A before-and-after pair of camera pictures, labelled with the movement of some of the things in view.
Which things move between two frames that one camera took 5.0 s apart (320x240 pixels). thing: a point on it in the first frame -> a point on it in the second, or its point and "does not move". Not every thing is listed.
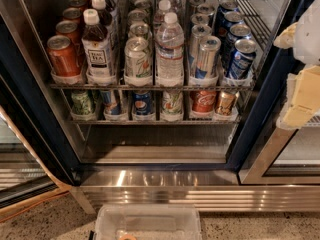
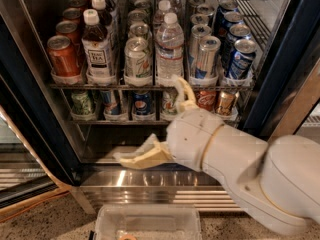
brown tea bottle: [97, 49] does not move
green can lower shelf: [81, 102] does not move
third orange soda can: [72, 14] does not move
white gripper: [309, 39] -> [190, 138]
